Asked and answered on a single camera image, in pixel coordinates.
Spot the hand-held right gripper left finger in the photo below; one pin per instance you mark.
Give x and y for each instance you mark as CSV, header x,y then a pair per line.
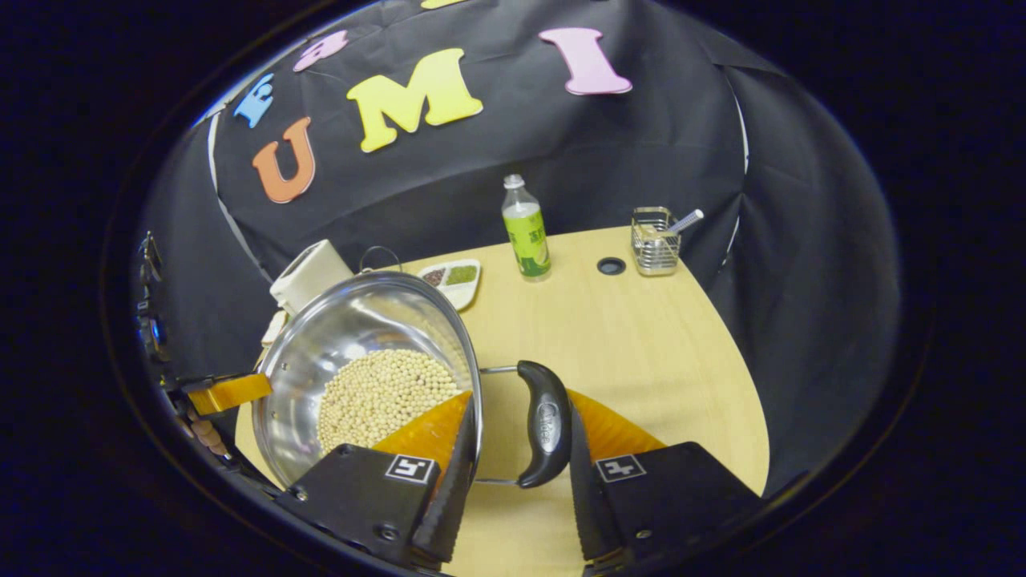
x,y
457,497

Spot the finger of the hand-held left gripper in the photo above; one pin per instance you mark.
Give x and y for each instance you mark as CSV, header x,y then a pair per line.
x,y
232,391

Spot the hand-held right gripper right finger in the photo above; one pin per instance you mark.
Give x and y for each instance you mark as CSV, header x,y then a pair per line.
x,y
589,505

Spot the pile of soybeans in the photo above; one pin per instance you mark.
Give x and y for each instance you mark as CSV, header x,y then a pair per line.
x,y
377,393

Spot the white toaster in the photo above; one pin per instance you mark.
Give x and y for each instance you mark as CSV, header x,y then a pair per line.
x,y
309,276

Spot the white divided dish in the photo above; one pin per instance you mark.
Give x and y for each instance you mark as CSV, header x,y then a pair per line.
x,y
461,292

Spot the green label drink bottle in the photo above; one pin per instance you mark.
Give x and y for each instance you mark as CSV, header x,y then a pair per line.
x,y
527,240

